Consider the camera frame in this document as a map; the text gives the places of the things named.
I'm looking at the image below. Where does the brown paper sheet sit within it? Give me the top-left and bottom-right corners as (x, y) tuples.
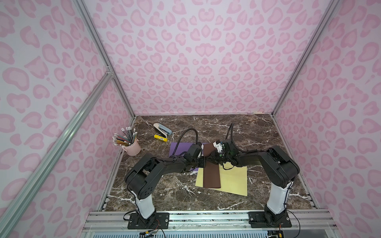
(203, 143), (221, 188)

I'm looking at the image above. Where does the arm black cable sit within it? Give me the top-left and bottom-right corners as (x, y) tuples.
(172, 127), (199, 157)
(224, 122), (263, 154)

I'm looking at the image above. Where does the pink pencil cup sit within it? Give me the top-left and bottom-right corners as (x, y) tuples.
(122, 139), (141, 156)

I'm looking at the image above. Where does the yellow paper sheet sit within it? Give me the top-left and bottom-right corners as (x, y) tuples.
(212, 163), (248, 196)

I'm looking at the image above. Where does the bundle of pencils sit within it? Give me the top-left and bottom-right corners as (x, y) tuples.
(112, 127), (138, 147)

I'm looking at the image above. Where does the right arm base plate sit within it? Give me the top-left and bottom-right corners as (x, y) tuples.
(248, 210), (292, 229)

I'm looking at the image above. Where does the purple paper sheet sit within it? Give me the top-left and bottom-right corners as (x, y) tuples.
(169, 142), (199, 173)

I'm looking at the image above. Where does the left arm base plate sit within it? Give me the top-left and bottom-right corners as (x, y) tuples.
(124, 212), (170, 230)

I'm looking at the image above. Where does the yellow marker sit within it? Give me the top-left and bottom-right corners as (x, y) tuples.
(154, 134), (168, 142)

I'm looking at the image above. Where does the aluminium front rail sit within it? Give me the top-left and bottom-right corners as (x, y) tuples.
(82, 209), (338, 233)

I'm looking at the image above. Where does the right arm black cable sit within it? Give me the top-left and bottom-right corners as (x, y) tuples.
(224, 122), (263, 154)

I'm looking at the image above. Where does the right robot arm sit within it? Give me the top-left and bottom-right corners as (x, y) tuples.
(203, 139), (300, 227)

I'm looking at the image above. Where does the grey stapler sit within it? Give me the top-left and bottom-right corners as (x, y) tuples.
(153, 123), (173, 138)

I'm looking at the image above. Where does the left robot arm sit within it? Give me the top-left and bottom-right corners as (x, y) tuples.
(125, 142), (203, 222)

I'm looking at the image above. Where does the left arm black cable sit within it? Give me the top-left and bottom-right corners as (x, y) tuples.
(172, 127), (199, 157)

